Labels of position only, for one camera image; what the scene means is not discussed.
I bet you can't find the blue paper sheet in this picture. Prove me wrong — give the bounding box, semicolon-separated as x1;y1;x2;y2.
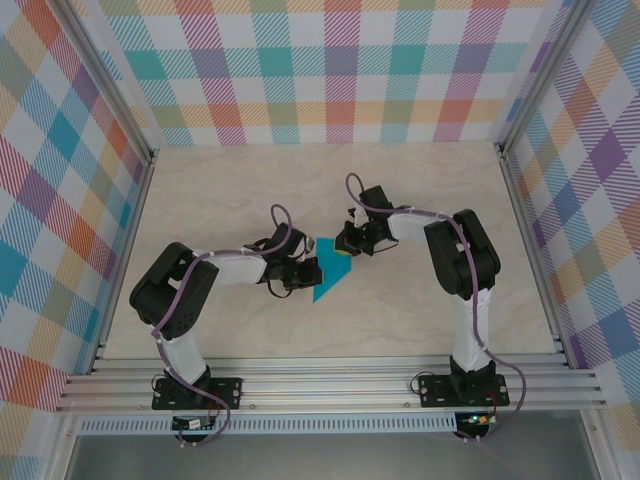
312;237;356;304

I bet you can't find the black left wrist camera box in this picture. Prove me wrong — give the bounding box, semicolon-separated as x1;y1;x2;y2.
267;222;308;259

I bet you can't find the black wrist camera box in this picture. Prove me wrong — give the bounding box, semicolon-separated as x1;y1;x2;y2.
267;222;308;259
356;185;392;215

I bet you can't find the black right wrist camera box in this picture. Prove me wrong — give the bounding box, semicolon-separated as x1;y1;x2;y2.
356;185;392;215

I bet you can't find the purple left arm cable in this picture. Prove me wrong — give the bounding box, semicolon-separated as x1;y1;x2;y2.
149;203;297;448

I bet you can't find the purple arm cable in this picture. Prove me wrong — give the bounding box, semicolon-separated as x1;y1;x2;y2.
345;172;527;443
149;203;297;448

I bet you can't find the aluminium mounting rail beam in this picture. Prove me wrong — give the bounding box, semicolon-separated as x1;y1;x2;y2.
55;352;609;414

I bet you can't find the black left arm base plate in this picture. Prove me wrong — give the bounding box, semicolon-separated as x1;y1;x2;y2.
151;377;245;412

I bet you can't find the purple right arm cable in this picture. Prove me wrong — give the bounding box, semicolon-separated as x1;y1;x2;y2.
345;172;527;443

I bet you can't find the perforated grey cable tray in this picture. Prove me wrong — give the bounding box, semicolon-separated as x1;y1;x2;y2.
78;412;459;435

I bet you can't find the aluminium side rail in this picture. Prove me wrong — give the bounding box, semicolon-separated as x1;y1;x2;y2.
88;149;160;375
493;142;572;370

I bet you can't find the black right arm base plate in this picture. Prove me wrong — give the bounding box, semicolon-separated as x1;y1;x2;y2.
418;372;511;409

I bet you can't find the aluminium corner post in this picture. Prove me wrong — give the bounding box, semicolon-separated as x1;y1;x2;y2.
54;0;162;166
493;0;587;154

